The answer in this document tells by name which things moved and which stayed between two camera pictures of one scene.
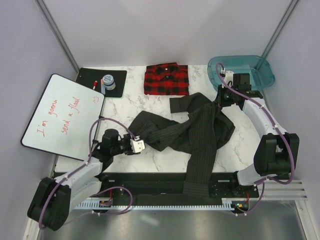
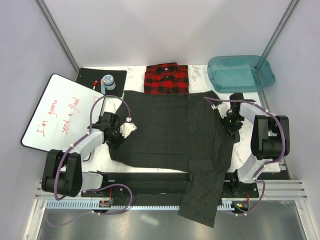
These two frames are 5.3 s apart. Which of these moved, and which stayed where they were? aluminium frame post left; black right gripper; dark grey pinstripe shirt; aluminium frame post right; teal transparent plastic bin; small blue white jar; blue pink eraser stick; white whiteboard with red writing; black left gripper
Moved: dark grey pinstripe shirt; black right gripper; black left gripper
Stayed: aluminium frame post right; blue pink eraser stick; teal transparent plastic bin; small blue white jar; white whiteboard with red writing; aluminium frame post left
